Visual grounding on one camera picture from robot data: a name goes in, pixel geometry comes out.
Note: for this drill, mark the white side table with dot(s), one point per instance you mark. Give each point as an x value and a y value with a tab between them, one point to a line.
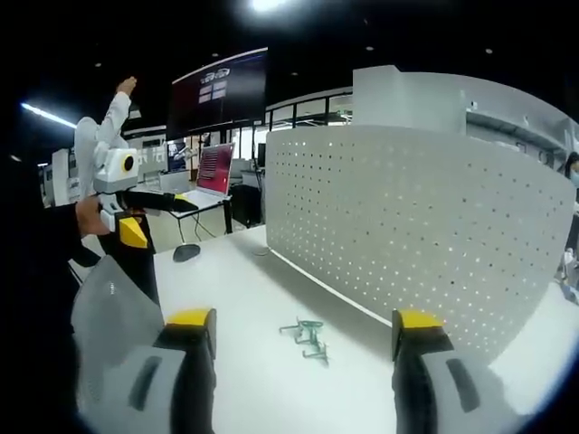
201	210

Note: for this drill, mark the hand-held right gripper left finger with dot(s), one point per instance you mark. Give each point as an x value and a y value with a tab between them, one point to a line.
181	389

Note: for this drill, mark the large dark wall screen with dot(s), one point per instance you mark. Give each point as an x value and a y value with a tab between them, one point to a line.
217	90

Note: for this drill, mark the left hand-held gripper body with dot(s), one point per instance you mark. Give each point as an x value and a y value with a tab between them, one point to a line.
111	174

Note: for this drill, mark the white perforated mounting plate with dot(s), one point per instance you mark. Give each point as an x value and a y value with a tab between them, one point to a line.
407	226

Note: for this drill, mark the black box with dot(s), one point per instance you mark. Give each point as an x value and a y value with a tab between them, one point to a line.
246	205

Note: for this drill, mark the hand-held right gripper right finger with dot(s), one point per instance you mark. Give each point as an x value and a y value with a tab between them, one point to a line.
425	389

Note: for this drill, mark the white pillar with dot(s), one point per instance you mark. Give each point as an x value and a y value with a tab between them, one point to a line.
402	99

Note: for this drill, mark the green hook assembly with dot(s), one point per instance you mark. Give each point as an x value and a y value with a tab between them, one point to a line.
305	326
319	352

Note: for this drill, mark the open laptop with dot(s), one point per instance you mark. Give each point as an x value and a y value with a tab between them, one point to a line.
215	174

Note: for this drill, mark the person's left hand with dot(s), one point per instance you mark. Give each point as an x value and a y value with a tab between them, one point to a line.
88	217

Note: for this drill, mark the black round disc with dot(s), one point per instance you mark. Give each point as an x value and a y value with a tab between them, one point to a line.
186	252

